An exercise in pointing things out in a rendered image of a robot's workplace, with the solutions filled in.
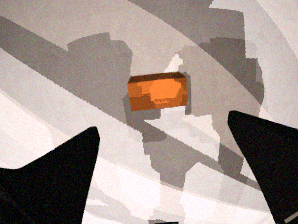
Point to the orange block with dark square face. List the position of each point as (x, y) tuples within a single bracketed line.
[(163, 90)]

